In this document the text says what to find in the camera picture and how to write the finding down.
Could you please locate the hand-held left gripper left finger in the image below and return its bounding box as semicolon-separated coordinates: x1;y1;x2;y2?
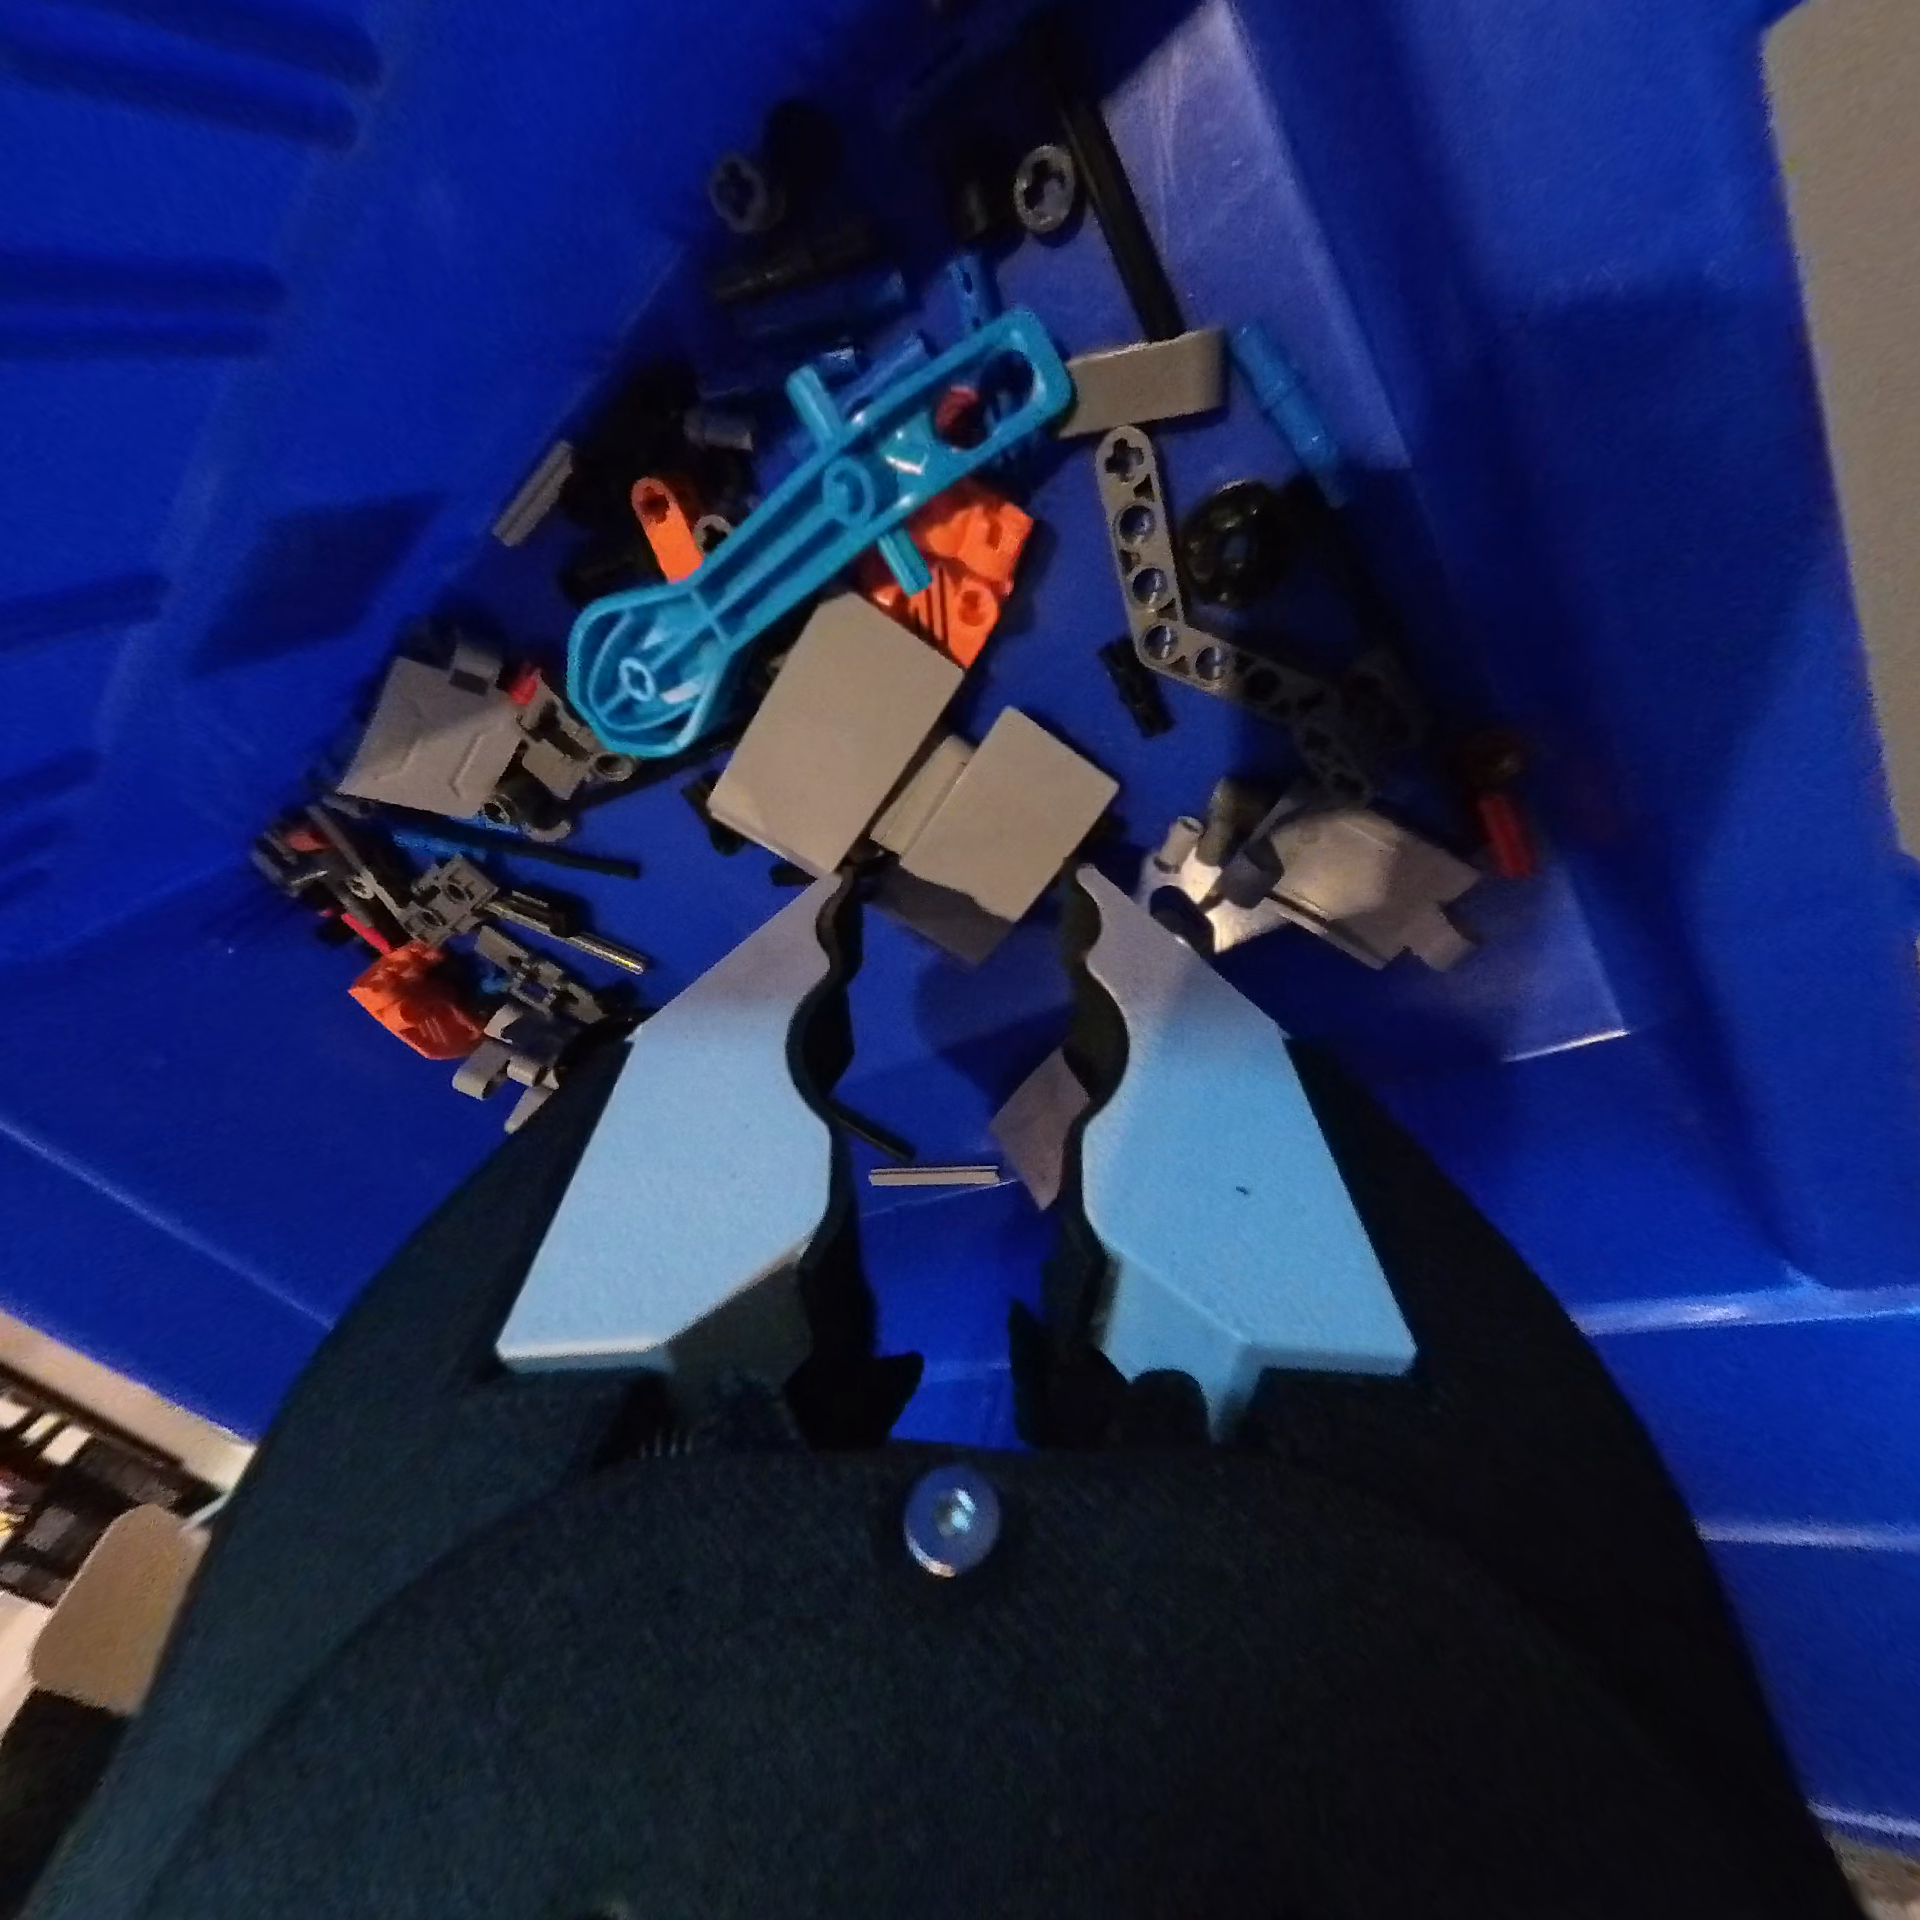
496;873;865;1390

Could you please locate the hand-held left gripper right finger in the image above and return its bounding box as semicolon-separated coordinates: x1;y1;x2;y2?
1069;866;1420;1444

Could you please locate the grey curved panel assembly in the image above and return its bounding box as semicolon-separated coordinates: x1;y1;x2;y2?
704;597;1123;963

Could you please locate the blue plastic bin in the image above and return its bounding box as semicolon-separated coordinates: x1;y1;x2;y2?
0;0;1920;1846

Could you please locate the grey angular shell piece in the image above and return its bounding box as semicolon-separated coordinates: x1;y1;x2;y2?
335;631;633;828

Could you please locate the pile of small building pieces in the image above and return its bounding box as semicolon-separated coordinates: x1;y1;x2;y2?
257;106;1538;1127

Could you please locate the teal plastic spanner tool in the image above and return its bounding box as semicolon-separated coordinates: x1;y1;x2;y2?
567;307;1077;756

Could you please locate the dark grey bent beam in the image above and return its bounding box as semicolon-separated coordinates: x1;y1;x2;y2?
1093;428;1256;705

